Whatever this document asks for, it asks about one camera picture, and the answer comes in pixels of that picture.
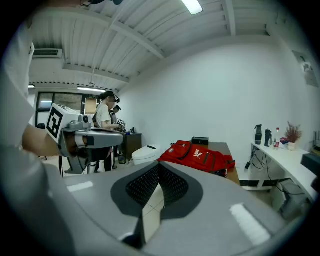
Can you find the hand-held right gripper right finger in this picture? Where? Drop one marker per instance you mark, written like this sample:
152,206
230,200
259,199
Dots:
215,212

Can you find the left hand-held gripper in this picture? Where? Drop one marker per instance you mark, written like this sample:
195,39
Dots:
57,122

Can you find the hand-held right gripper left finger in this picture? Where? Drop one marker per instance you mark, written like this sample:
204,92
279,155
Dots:
95,200

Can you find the red backpack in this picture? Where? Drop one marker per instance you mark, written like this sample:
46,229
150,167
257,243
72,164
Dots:
197,156

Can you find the person's left forearm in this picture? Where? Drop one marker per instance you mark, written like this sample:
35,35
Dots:
40,141

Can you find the dark brown cabinet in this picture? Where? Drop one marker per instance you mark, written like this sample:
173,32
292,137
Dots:
133,145

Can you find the white smart toilet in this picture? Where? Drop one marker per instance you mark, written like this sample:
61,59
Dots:
145,155

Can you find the ceiling light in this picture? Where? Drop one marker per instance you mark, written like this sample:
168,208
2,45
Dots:
91,89
192,6

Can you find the dark framed window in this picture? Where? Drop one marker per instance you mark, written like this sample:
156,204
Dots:
60,102

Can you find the black box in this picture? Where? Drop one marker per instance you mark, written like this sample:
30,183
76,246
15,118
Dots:
200,140

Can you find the grey computer case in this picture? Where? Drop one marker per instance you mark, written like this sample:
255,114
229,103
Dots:
292,200

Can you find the white curved desk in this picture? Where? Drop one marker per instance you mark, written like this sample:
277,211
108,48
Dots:
282,160

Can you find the black tumbler with lid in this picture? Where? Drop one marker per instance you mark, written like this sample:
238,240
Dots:
258,136

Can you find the black slim bottle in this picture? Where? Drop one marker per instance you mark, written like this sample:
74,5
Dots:
267,138

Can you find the clear bottle red label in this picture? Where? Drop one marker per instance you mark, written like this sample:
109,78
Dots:
276,140

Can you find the pink packet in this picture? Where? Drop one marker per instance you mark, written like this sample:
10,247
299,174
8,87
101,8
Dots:
284,141

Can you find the ceiling air conditioner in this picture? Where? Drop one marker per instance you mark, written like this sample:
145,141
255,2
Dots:
47,53

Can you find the person's white shirt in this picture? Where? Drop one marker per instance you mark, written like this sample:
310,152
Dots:
15,80

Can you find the dark teal box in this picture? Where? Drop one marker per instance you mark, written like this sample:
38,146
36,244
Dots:
311,161

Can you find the dried flowers in white pot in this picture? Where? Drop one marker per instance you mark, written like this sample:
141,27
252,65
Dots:
293,135

